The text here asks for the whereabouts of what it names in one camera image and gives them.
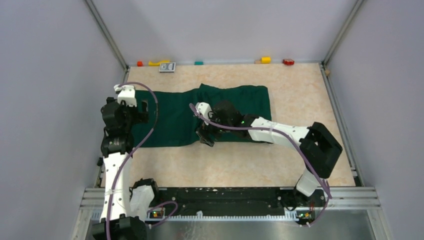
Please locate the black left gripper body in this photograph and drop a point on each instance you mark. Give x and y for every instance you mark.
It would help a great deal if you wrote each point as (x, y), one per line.
(132, 116)

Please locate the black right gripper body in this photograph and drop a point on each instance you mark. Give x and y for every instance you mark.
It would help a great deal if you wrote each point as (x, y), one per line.
(213, 129)

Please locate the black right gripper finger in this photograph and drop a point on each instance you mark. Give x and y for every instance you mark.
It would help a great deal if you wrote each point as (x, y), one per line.
(202, 133)
(207, 141)

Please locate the dark green surgical drape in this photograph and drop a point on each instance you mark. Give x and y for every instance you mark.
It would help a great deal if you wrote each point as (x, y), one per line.
(173, 121)

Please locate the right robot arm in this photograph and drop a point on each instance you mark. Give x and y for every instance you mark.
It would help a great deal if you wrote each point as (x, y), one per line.
(315, 144)

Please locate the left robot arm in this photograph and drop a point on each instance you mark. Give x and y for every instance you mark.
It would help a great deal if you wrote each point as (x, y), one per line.
(124, 207)

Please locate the yellow toy piece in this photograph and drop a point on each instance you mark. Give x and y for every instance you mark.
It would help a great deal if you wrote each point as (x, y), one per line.
(157, 63)

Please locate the yellow wooden block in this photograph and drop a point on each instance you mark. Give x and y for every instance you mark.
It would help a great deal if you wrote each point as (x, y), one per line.
(265, 60)

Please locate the playing card box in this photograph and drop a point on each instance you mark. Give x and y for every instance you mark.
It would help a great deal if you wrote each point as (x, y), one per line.
(167, 67)

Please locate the red toy block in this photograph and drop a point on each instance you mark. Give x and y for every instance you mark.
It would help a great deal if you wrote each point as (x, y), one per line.
(288, 61)

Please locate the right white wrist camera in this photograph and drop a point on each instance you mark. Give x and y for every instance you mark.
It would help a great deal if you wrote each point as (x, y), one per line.
(202, 110)

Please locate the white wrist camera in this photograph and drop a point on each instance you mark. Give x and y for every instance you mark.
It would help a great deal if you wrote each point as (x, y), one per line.
(202, 110)
(126, 95)

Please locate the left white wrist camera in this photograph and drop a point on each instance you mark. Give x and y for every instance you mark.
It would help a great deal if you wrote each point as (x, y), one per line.
(126, 95)

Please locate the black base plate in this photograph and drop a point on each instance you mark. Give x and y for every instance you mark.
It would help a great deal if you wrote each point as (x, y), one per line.
(236, 201)

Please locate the aluminium frame rail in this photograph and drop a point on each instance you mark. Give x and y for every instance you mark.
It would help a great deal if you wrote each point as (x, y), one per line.
(343, 198)

